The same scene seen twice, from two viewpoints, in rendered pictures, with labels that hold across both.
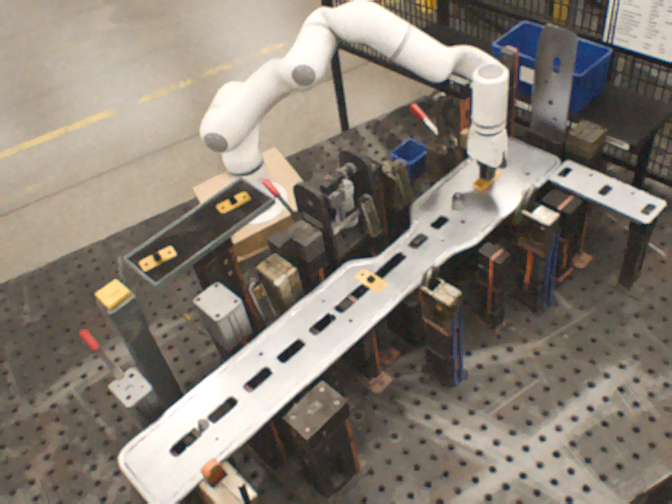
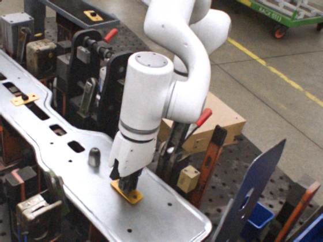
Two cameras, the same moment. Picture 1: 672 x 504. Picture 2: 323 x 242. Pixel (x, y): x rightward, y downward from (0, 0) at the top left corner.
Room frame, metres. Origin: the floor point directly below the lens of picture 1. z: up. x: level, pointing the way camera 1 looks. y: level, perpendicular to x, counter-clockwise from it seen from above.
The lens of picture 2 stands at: (1.28, -1.06, 1.66)
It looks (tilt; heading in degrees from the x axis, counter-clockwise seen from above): 40 degrees down; 80
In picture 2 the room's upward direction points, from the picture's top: 9 degrees clockwise
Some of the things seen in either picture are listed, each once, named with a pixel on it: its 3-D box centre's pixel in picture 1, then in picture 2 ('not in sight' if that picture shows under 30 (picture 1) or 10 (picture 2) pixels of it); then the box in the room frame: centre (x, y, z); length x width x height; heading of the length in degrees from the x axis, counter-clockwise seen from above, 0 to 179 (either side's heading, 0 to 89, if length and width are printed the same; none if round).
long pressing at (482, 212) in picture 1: (368, 288); (19, 98); (1.13, -0.06, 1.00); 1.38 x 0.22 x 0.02; 127
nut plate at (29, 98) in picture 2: (371, 279); (25, 97); (1.14, -0.07, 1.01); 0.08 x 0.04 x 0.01; 37
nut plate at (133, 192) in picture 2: (486, 177); (126, 188); (1.42, -0.44, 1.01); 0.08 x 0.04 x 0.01; 127
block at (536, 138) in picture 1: (542, 173); not in sight; (1.57, -0.66, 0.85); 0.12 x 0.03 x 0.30; 37
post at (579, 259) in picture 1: (576, 221); not in sight; (1.36, -0.68, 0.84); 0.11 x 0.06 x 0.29; 37
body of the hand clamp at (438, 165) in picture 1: (441, 190); (162, 197); (1.56, -0.34, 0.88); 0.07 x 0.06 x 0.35; 37
